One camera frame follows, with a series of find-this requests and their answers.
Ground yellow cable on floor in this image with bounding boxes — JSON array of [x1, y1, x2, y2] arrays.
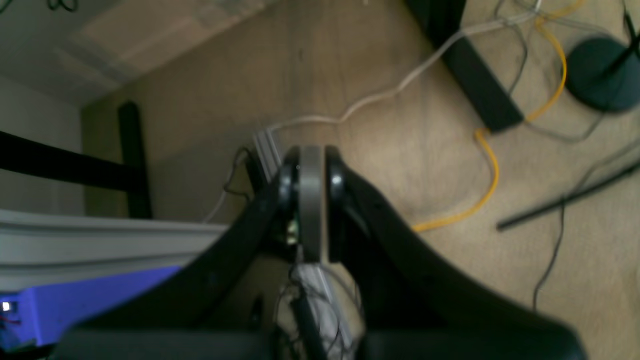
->
[[410, 0, 586, 233]]

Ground white cable on floor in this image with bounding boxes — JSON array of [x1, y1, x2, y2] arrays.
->
[[202, 0, 543, 223]]

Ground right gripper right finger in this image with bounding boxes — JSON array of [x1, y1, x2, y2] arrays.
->
[[325, 146, 586, 360]]

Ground round black stand base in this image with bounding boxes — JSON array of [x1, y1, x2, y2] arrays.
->
[[565, 37, 640, 113]]

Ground blue purple box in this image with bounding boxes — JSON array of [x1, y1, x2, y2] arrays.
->
[[1, 266, 181, 353]]

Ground black metal frame bars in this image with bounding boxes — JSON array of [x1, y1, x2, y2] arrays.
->
[[0, 101, 154, 220]]

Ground black table leg bar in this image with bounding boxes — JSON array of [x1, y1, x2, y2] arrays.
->
[[405, 0, 525, 133]]

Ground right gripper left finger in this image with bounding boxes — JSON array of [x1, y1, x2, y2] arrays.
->
[[50, 146, 328, 360]]

